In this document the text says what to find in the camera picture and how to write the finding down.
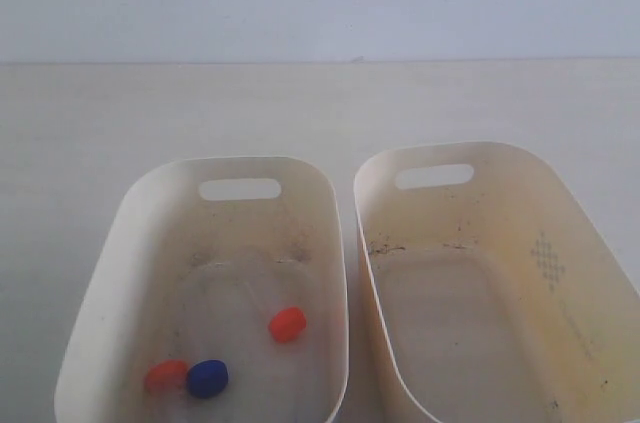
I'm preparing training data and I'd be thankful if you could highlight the cream plastic bin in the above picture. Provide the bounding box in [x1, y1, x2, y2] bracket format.
[54, 157, 349, 422]
[354, 142, 639, 422]

